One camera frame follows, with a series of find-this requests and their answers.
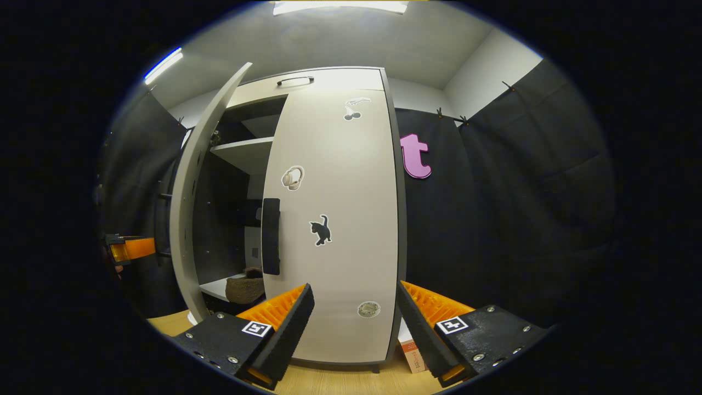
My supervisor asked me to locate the white shoe cabinet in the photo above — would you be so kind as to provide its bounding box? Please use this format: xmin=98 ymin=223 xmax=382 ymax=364
xmin=186 ymin=66 xmax=407 ymax=374

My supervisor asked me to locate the white cabinet door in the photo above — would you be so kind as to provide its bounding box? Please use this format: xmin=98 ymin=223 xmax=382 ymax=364
xmin=262 ymin=88 xmax=400 ymax=364
xmin=169 ymin=61 xmax=254 ymax=324

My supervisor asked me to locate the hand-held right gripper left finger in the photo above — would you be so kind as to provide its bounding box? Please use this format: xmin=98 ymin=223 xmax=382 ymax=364
xmin=171 ymin=283 xmax=316 ymax=391

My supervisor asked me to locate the white cabinet shelf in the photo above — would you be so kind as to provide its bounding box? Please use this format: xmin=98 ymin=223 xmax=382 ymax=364
xmin=199 ymin=273 xmax=247 ymax=302
xmin=210 ymin=136 xmax=275 ymax=176

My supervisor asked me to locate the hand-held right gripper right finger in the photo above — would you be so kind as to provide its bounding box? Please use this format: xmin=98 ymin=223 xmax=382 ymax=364
xmin=396 ymin=280 xmax=551 ymax=388

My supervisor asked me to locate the ceiling light panel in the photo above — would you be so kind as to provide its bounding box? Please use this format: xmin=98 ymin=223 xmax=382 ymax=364
xmin=273 ymin=0 xmax=409 ymax=15

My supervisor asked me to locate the black backdrop cloth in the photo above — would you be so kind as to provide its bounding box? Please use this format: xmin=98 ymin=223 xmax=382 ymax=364
xmin=395 ymin=58 xmax=618 ymax=330
xmin=99 ymin=91 xmax=190 ymax=319

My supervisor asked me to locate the white cabinet drawer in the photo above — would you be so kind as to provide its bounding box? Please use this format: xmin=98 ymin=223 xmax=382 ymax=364
xmin=227 ymin=67 xmax=384 ymax=109

